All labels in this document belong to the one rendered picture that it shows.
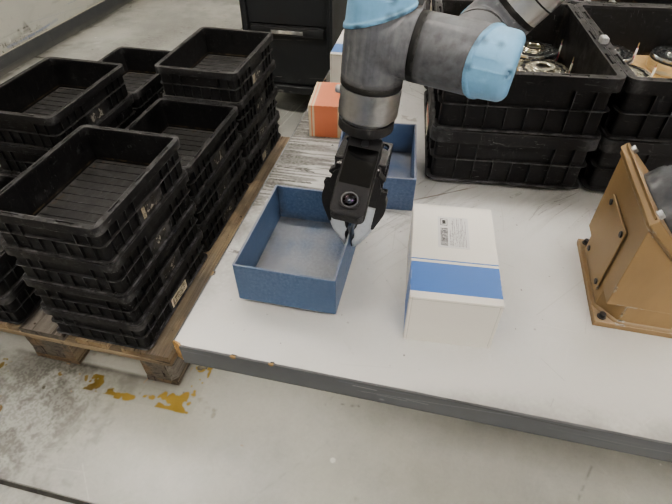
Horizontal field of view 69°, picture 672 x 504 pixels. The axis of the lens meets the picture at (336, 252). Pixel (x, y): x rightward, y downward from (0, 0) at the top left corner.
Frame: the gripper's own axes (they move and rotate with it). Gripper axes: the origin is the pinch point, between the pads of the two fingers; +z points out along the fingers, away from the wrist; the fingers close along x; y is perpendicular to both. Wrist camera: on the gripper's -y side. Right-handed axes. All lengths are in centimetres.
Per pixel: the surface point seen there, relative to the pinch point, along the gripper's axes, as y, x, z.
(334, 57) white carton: 65, 19, 0
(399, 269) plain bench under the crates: 2.8, -8.3, 6.1
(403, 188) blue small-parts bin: 18.2, -5.9, 1.4
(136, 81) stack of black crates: 118, 116, 47
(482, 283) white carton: -6.1, -19.3, -3.7
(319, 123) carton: 40.0, 15.7, 4.5
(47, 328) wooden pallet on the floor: 10, 86, 69
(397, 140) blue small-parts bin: 37.4, -2.0, 3.4
